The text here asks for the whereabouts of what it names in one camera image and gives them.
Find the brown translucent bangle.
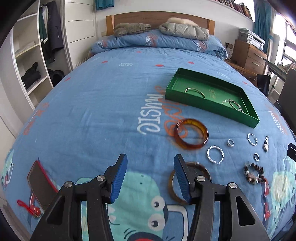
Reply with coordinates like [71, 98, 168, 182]
[168, 162, 211, 205]

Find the beaded stone bracelet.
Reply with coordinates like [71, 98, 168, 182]
[243, 162, 266, 185]

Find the small twisted silver bangle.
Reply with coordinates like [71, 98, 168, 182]
[247, 133, 258, 146]

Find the green jewelry tray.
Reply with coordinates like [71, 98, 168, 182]
[165, 68, 260, 128]

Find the large twisted silver bangle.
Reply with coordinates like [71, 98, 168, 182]
[206, 146, 225, 165]

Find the red-cased smartphone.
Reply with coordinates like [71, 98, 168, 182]
[27, 159, 58, 211]

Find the amber resin bangle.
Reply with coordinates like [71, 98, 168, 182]
[173, 118, 209, 150]

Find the silver wrist watch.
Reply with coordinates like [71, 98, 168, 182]
[262, 136, 269, 152]

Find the thin silver bangle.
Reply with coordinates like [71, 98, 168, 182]
[184, 87, 205, 98]

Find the blue patterned bed cover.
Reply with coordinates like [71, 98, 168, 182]
[1, 30, 295, 240]

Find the dark chair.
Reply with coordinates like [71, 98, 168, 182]
[275, 69, 296, 134]

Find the wooden drawer chest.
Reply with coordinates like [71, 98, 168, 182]
[231, 39, 267, 74]

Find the grey puffer jacket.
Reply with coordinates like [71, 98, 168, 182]
[159, 22, 210, 41]

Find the grey-brown folded garment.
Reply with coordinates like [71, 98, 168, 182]
[113, 23, 151, 37]

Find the white open wardrobe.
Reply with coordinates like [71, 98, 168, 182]
[2, 1, 70, 113]

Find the white printer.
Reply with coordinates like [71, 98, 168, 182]
[238, 28, 265, 51]

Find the white fluffy pillow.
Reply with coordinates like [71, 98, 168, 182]
[167, 17, 199, 27]

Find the wooden headboard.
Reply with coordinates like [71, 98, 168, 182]
[106, 11, 215, 36]

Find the blue curtain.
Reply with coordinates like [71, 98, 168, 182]
[253, 1, 274, 54]

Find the row of books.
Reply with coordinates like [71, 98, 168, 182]
[214, 0, 253, 20]

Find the double silver bracelet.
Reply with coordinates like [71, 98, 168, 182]
[222, 99, 244, 114]

